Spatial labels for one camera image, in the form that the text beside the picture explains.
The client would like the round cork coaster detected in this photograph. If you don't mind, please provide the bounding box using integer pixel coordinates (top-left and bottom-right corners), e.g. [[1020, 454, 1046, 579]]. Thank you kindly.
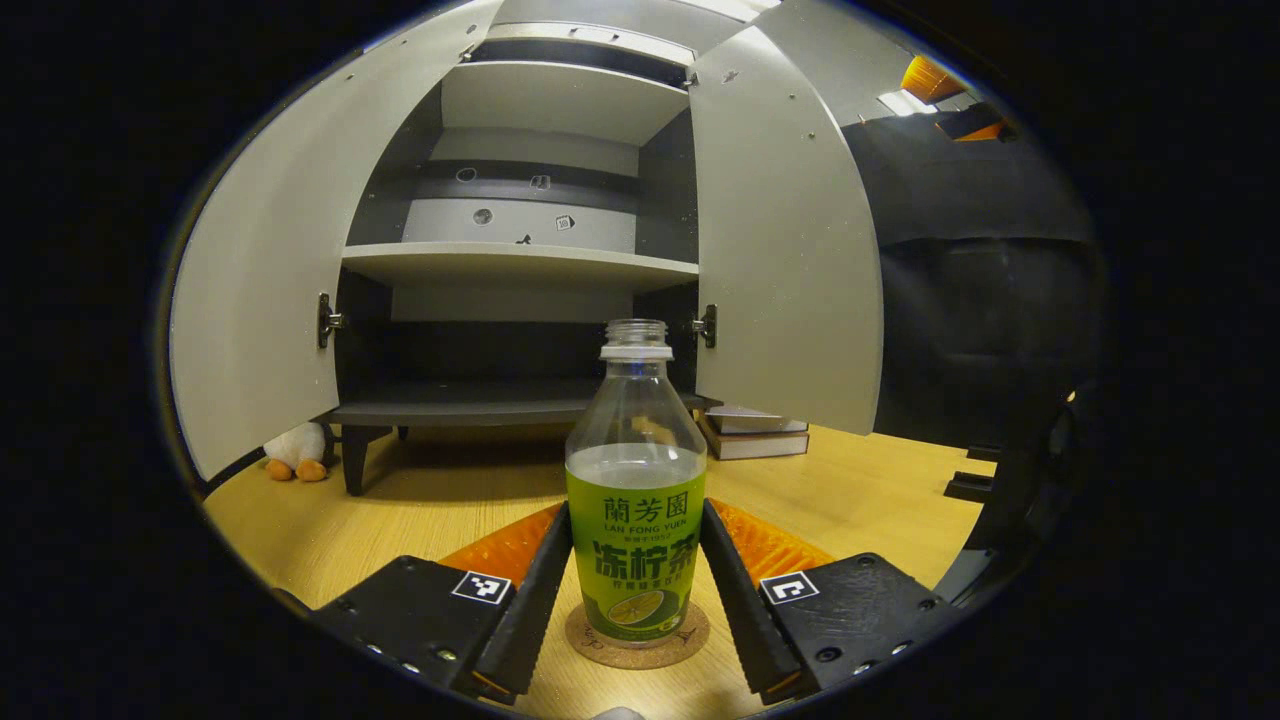
[[565, 600, 711, 671]]

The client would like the black backdrop cloth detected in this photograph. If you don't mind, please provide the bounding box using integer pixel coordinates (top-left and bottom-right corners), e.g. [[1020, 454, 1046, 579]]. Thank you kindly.
[[840, 105, 1101, 471]]

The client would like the penguin plush toy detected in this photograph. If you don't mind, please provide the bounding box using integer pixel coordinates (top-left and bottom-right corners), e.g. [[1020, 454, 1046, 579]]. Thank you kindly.
[[263, 422, 331, 483]]

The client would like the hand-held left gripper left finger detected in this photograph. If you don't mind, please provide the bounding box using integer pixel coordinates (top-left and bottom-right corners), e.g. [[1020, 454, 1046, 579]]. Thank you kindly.
[[275, 500, 574, 706]]

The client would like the white cabinet door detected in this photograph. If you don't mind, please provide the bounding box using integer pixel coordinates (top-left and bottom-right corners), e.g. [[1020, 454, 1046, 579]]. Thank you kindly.
[[168, 0, 506, 483], [688, 25, 885, 436]]

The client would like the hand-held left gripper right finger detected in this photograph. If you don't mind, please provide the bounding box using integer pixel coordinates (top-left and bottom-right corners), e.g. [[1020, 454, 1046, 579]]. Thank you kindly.
[[700, 498, 946, 706]]

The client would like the white and grey cabinet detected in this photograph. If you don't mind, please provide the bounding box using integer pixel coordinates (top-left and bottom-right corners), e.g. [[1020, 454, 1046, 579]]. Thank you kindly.
[[320, 0, 781, 498]]

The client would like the white cabinet drawer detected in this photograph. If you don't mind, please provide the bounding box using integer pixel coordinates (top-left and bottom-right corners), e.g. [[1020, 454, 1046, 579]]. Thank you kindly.
[[490, 0, 776, 61]]

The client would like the white cabinet shelf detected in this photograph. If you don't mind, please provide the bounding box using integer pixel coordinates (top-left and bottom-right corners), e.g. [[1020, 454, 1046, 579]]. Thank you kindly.
[[440, 62, 691, 146], [342, 242, 699, 291]]

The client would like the green label plastic bottle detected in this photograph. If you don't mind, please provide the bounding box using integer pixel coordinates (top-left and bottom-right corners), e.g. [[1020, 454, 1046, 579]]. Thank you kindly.
[[565, 318, 709, 646]]

